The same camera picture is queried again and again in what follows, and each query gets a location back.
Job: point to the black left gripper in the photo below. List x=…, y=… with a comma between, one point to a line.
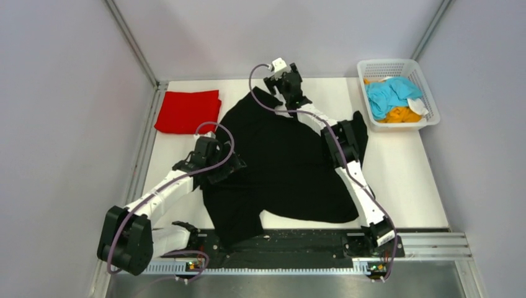
x=234, y=162

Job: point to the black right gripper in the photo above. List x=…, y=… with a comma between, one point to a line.
x=271, y=83

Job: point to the black t shirt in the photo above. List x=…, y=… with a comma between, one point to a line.
x=285, y=173

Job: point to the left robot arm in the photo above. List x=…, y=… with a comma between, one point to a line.
x=130, y=240

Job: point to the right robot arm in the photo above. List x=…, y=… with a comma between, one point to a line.
x=342, y=151

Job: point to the folded red t shirt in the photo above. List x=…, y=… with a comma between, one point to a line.
x=182, y=113

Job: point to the blue t shirt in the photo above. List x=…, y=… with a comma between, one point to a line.
x=393, y=92

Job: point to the white plastic laundry basket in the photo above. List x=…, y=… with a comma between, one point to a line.
x=380, y=69

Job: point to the orange t shirt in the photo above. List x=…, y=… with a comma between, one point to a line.
x=398, y=114

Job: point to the white garment in basket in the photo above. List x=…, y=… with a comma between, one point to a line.
x=417, y=106

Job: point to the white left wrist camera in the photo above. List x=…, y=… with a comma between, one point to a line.
x=209, y=135

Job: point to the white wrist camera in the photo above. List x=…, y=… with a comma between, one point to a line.
x=278, y=67
x=209, y=135

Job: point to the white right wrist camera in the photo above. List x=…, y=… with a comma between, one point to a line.
x=278, y=67

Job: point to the aluminium corner rail right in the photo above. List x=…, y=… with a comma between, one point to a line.
x=431, y=28

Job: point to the aluminium corner rail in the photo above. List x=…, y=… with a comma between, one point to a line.
x=131, y=41
x=431, y=28

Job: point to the aluminium corner rail left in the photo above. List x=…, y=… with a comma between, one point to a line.
x=131, y=41

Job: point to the aluminium front rail frame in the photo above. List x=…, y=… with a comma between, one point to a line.
x=426, y=247

